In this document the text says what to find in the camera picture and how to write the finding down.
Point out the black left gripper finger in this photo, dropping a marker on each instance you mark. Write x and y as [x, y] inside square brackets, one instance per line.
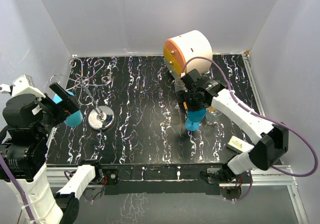
[69, 100]
[57, 112]

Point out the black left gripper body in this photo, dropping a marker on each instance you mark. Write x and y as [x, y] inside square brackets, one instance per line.
[47, 121]

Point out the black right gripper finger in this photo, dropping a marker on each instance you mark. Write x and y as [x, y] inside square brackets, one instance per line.
[199, 85]
[182, 96]

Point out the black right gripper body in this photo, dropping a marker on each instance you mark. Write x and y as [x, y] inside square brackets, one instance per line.
[194, 103]

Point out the blue wine glass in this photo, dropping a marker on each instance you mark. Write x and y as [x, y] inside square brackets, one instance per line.
[74, 118]
[194, 118]

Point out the wide clear wine glass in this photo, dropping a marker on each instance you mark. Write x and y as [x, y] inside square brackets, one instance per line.
[212, 115]

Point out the yellow wine glass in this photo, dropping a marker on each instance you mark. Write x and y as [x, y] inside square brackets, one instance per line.
[185, 105]

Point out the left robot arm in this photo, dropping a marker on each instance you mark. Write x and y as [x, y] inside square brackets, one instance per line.
[30, 117]

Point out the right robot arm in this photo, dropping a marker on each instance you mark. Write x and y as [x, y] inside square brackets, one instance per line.
[270, 141]

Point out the chrome wine glass rack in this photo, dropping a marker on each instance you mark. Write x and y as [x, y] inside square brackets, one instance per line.
[100, 118]

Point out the round white drawer cabinet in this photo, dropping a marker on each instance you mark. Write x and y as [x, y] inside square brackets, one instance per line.
[191, 50]

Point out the small yellow white box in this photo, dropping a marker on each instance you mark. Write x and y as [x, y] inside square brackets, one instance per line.
[238, 145]

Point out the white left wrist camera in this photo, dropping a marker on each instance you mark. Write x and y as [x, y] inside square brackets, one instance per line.
[22, 85]

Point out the aluminium frame rail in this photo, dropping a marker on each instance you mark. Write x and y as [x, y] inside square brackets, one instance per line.
[149, 128]

